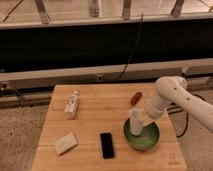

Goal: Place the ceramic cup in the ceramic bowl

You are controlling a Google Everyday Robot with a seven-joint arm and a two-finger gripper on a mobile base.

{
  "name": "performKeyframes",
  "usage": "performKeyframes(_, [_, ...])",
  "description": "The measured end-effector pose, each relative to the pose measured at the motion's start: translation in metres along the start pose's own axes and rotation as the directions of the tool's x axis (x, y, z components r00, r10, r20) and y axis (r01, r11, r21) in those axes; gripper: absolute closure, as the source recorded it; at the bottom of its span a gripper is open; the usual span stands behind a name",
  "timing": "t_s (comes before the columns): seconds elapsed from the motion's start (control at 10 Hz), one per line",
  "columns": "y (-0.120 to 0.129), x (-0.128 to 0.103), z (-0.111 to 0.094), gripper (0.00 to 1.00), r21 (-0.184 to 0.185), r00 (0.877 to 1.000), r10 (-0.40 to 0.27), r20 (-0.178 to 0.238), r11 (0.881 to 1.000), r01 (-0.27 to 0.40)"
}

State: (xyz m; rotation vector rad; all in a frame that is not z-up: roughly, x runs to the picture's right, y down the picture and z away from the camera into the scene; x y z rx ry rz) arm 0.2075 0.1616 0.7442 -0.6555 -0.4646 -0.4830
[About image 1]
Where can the black rectangular phone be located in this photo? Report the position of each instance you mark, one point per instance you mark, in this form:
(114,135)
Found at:
(107,145)

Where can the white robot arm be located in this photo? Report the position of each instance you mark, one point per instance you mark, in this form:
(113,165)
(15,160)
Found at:
(174,89)

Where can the white plastic bottle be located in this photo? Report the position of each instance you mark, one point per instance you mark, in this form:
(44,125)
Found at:
(72,105)

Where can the white ceramic cup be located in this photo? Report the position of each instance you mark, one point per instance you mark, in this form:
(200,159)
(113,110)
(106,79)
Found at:
(136,121)

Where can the white sponge block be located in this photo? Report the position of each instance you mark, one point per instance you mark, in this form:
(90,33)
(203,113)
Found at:
(65,143)

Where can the metal frame rail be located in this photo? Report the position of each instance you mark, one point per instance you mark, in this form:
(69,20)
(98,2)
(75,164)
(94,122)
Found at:
(103,74)

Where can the red-brown small object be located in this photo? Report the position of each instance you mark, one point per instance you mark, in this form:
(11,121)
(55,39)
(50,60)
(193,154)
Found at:
(136,98)

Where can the green ceramic bowl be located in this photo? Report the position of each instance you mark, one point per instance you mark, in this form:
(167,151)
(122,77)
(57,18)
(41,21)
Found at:
(148,138)

